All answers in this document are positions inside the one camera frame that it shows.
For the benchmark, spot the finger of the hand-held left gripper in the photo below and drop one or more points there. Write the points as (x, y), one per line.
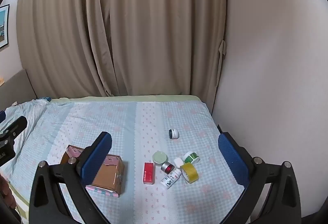
(16, 124)

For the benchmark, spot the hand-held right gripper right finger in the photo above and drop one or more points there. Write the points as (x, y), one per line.
(232, 160)

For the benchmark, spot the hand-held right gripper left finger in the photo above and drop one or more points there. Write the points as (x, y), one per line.
(98, 157)

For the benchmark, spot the cardboard box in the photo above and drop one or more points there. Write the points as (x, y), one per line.
(107, 175)

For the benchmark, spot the green and white jar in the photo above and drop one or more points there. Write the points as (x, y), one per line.
(191, 157)

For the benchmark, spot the yellow tape roll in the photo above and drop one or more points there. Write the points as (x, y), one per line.
(191, 176)

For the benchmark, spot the red carton box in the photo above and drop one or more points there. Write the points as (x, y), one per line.
(149, 174)

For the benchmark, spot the red and silver small jar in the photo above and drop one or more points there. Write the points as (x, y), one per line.
(168, 168)

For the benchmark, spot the white plastic bottle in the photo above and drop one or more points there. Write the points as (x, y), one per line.
(170, 179)

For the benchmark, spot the light blue floral quilt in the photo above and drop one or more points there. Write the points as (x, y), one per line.
(28, 113)

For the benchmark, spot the grey padded headboard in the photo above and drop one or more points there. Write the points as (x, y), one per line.
(18, 90)

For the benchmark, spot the small blue object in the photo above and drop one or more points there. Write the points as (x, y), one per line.
(45, 98)

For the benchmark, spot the small beige object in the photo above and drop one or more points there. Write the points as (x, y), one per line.
(1, 81)

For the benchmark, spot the small white cap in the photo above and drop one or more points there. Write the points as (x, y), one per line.
(178, 162)

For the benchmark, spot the light blue checked bedsheet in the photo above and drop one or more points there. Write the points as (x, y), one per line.
(143, 124)

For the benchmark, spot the dark lid white jar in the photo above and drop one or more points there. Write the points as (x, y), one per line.
(173, 134)

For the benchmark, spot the beige curtain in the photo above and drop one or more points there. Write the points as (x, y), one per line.
(123, 26)

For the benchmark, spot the framed wall picture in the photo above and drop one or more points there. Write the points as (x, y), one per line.
(3, 26)

